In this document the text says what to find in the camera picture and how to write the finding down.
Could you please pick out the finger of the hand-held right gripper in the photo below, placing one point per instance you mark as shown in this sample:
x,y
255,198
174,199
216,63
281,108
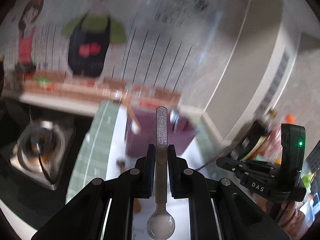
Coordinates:
x,y
232,165

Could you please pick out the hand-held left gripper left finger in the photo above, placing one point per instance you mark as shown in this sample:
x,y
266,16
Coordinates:
x,y
150,170

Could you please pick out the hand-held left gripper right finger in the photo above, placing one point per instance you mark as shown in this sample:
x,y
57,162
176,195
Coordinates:
x,y
172,170

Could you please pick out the purple plastic utensil box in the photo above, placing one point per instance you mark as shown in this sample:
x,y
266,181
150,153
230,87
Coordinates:
x,y
145,140

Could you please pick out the small metal spoon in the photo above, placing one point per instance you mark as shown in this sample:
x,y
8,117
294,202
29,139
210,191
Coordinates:
x,y
175,117

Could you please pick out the wooden spoon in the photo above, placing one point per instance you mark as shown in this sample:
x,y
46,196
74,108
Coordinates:
x,y
132,115

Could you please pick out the person's right hand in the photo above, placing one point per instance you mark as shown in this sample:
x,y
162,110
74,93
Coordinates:
x,y
295,220

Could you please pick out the black shovel-shaped spoon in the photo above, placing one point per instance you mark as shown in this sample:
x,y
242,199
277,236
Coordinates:
x,y
122,164

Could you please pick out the dark soy sauce bottle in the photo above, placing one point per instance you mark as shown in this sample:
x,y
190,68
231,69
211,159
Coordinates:
x,y
250,140

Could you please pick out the green plastic bag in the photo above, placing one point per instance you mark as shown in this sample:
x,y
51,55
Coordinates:
x,y
307,180

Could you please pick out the green checked tablecloth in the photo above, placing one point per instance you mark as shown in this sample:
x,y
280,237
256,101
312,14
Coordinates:
x,y
100,142

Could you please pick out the orange cap chili bottle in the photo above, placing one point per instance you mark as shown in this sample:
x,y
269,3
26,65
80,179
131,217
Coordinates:
x,y
290,118

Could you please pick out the clear plastic container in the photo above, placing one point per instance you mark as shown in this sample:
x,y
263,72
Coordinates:
x,y
117,94

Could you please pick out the cartoon couple wall poster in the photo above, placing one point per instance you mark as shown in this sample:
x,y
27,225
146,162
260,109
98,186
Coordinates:
x,y
150,55

